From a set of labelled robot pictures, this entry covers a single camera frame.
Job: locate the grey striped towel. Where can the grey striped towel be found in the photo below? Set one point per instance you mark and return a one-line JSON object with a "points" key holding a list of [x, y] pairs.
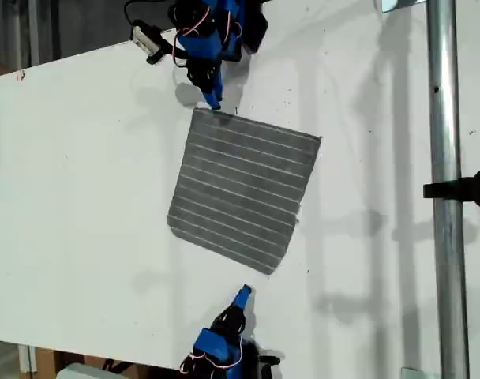
{"points": [[240, 189]]}

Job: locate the white plastic object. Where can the white plastic object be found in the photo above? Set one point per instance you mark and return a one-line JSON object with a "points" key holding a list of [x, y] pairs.
{"points": [[82, 373]]}

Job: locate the white table leg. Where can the white table leg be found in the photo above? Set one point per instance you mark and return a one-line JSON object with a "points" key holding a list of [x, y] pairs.
{"points": [[27, 357]]}

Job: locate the black clamp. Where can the black clamp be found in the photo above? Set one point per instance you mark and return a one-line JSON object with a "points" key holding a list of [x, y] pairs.
{"points": [[473, 187]]}

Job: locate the black camera stalk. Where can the black camera stalk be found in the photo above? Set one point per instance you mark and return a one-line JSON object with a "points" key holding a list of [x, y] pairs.
{"points": [[163, 47]]}

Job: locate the steel post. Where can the steel post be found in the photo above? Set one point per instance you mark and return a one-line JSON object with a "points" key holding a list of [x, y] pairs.
{"points": [[445, 118]]}

